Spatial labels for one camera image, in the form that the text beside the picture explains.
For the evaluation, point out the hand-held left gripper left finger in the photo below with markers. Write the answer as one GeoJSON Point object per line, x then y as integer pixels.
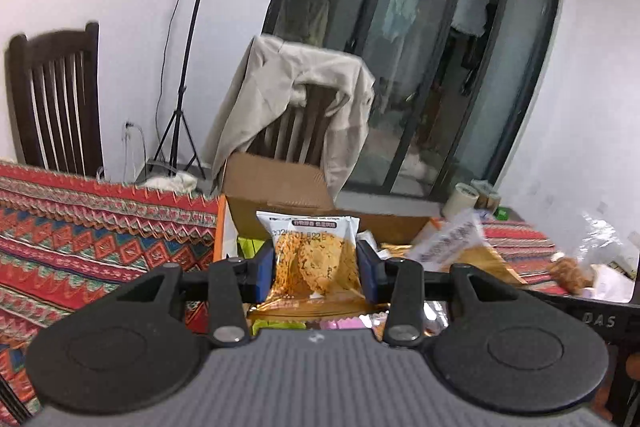
{"type": "Point", "coordinates": [265, 274]}

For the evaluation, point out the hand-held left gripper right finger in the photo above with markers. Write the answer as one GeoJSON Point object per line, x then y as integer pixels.
{"type": "Point", "coordinates": [366, 272]}

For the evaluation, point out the white gold cookie snack packet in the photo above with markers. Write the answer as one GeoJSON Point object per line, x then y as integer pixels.
{"type": "Point", "coordinates": [310, 257]}
{"type": "Point", "coordinates": [450, 247]}

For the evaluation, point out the cardboard box with orange edges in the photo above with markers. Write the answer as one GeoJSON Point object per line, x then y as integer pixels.
{"type": "Point", "coordinates": [280, 182]}

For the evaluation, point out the green snack packet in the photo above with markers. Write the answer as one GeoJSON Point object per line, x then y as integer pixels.
{"type": "Point", "coordinates": [247, 247]}

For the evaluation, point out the brown bread in clear bag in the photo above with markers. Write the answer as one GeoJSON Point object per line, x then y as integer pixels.
{"type": "Point", "coordinates": [570, 274]}

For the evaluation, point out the pink snack packet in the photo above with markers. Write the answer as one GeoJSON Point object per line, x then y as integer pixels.
{"type": "Point", "coordinates": [345, 322]}

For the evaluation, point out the clear plastic bag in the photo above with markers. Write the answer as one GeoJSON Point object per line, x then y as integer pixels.
{"type": "Point", "coordinates": [610, 237]}

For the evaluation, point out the small green box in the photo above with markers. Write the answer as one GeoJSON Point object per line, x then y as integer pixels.
{"type": "Point", "coordinates": [502, 213]}

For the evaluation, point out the white crumpled towel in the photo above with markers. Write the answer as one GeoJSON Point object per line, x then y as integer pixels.
{"type": "Point", "coordinates": [170, 182]}

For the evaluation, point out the beige carton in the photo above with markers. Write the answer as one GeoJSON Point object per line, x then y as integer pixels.
{"type": "Point", "coordinates": [486, 196]}

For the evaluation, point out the wooden chair with brown seat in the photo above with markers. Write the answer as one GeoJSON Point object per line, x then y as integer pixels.
{"type": "Point", "coordinates": [300, 132]}

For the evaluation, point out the beige jacket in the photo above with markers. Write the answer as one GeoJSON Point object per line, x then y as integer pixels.
{"type": "Point", "coordinates": [260, 87]}

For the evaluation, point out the black tripod light stand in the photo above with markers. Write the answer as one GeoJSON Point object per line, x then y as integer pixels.
{"type": "Point", "coordinates": [180, 107]}

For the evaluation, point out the glass sliding door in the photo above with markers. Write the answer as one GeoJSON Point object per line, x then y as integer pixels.
{"type": "Point", "coordinates": [400, 82]}

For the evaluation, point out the patterned red tablecloth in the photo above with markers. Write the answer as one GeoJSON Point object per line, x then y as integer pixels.
{"type": "Point", "coordinates": [75, 232]}

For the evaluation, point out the dark wooden slatted chair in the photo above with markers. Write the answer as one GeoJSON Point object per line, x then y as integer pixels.
{"type": "Point", "coordinates": [55, 107]}

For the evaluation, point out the white hanging shirt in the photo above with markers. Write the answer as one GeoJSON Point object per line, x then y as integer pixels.
{"type": "Point", "coordinates": [472, 7]}

